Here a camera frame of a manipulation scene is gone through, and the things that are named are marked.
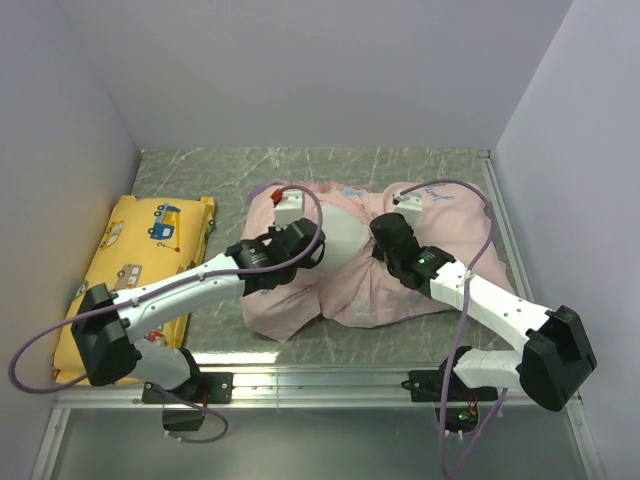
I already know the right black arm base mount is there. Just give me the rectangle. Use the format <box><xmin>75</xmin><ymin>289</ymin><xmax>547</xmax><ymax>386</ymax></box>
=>
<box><xmin>400</xmin><ymin>370</ymin><xmax>498</xmax><ymax>436</ymax></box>

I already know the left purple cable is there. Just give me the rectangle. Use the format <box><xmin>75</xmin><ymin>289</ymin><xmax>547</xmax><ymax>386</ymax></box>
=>
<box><xmin>8</xmin><ymin>184</ymin><xmax>324</xmax><ymax>444</ymax></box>

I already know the white pillow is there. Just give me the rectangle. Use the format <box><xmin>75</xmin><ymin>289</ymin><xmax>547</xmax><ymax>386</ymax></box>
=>
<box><xmin>319</xmin><ymin>201</ymin><xmax>372</xmax><ymax>275</ymax></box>

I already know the purple princess print pillowcase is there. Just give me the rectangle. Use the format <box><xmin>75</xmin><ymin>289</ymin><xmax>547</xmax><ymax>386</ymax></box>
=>
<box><xmin>240</xmin><ymin>182</ymin><xmax>511</xmax><ymax>342</ymax></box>

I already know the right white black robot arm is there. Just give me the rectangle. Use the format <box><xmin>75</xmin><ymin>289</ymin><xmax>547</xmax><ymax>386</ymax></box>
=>
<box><xmin>370</xmin><ymin>213</ymin><xmax>597</xmax><ymax>412</ymax></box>

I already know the front aluminium rail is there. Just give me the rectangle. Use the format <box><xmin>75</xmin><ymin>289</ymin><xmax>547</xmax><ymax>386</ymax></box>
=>
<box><xmin>54</xmin><ymin>363</ymin><xmax>584</xmax><ymax>411</ymax></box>

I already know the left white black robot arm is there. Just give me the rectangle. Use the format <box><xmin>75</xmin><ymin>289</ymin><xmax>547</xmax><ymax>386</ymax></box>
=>
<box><xmin>71</xmin><ymin>218</ymin><xmax>324</xmax><ymax>402</ymax></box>

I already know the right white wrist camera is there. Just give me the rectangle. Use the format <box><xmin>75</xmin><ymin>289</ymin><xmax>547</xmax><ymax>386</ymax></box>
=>
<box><xmin>392</xmin><ymin>190</ymin><xmax>423</xmax><ymax>226</ymax></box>

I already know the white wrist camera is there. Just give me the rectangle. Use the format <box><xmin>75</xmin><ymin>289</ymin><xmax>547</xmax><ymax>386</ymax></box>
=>
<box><xmin>392</xmin><ymin>190</ymin><xmax>423</xmax><ymax>226</ymax></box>
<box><xmin>271</xmin><ymin>189</ymin><xmax>305</xmax><ymax>229</ymax></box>

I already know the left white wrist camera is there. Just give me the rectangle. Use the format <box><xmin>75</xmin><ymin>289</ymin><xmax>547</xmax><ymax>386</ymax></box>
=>
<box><xmin>271</xmin><ymin>189</ymin><xmax>305</xmax><ymax>229</ymax></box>

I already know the right side aluminium rail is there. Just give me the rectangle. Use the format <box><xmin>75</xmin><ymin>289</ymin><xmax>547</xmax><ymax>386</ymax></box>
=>
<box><xmin>477</xmin><ymin>150</ymin><xmax>535</xmax><ymax>303</ymax></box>

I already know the yellow car print pillow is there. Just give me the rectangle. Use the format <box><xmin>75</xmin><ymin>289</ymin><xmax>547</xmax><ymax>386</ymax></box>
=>
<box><xmin>52</xmin><ymin>194</ymin><xmax>218</xmax><ymax>385</ymax></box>

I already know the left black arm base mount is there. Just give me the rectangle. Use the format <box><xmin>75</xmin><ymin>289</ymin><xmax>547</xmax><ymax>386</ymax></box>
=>
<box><xmin>141</xmin><ymin>372</ymin><xmax>234</xmax><ymax>445</ymax></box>

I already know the aluminium rail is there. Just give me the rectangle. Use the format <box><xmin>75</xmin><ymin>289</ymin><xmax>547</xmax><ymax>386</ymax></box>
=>
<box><xmin>54</xmin><ymin>363</ymin><xmax>584</xmax><ymax>411</ymax></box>
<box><xmin>477</xmin><ymin>150</ymin><xmax>535</xmax><ymax>303</ymax></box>

